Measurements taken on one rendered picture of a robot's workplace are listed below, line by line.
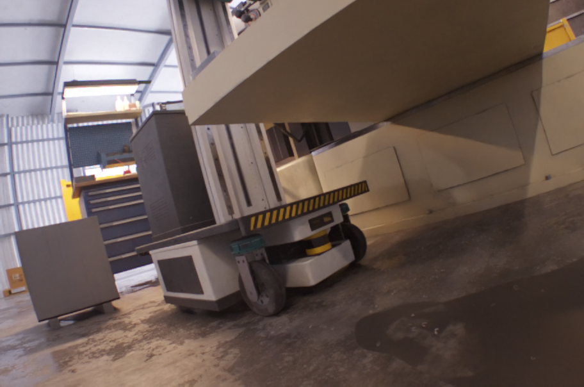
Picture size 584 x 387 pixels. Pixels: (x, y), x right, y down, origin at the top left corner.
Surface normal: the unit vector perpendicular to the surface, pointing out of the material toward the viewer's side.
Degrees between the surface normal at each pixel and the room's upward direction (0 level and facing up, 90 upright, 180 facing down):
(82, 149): 90
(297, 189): 90
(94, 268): 90
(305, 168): 90
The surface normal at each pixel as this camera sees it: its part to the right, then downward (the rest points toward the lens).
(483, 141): -0.66, 0.11
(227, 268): 0.69, -0.29
